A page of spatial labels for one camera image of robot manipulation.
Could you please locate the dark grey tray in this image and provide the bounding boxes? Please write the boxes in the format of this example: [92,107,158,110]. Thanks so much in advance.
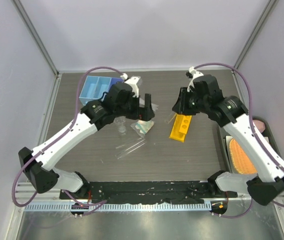
[217,116,280,174]

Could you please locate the yellow test tube rack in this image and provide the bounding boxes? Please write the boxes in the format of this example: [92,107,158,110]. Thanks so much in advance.
[169,114,192,143]

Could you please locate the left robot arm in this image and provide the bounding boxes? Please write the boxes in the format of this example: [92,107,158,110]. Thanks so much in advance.
[18,81,155,200]

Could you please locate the pink paper cup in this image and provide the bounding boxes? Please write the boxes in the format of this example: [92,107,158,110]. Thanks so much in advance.
[253,119,266,133]

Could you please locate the clear plastic pipettes bundle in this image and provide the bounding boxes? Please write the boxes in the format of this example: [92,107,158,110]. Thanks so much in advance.
[139,98,158,112]

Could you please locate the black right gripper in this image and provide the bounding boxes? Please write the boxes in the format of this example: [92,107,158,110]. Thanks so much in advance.
[173,87,209,116]

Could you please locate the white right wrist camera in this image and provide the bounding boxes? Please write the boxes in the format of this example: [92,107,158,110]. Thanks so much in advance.
[186,66,204,92]

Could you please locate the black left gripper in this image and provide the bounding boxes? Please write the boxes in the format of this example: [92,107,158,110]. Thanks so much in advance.
[115,93,155,122]

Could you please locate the blue three-compartment organizer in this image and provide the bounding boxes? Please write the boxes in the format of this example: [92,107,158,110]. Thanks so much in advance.
[79,75,123,106]

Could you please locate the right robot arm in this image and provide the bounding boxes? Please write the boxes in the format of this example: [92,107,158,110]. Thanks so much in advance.
[172,71,284,206]

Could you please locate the small clear glass beaker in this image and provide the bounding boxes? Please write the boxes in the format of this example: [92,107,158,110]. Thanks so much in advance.
[118,125,127,135]

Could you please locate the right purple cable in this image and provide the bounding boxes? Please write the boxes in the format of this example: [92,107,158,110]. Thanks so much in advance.
[194,62,284,218]

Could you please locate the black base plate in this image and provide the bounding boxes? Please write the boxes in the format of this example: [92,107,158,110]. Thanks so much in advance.
[59,180,237,205]

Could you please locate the plastic bag with gloves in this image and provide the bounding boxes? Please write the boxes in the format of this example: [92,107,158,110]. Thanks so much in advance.
[131,120,154,138]

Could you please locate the white slotted cable duct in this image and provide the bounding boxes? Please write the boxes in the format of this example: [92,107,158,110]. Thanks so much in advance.
[25,201,211,212]

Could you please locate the larger clear glass beaker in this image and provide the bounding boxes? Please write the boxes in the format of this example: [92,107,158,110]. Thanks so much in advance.
[114,116,126,126]

